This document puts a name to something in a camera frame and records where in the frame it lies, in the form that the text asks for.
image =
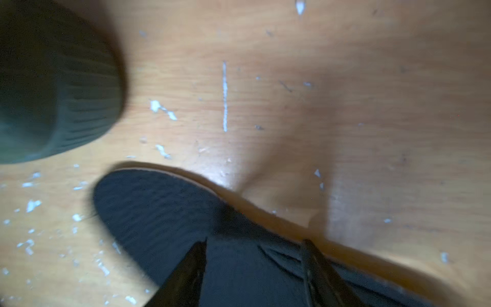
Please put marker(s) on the green shoe white laces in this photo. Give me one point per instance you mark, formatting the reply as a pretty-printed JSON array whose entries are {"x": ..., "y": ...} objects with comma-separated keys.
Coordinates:
[{"x": 62, "y": 84}]

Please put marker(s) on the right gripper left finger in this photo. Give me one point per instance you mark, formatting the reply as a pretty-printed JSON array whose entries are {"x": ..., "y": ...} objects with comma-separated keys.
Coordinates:
[{"x": 183, "y": 286}]

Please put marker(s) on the black insole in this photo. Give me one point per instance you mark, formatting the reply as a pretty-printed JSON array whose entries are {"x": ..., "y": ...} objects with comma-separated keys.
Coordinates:
[{"x": 156, "y": 217}]

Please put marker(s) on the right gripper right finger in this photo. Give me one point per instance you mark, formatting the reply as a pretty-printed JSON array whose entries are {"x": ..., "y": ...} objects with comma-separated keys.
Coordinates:
[{"x": 323, "y": 285}]

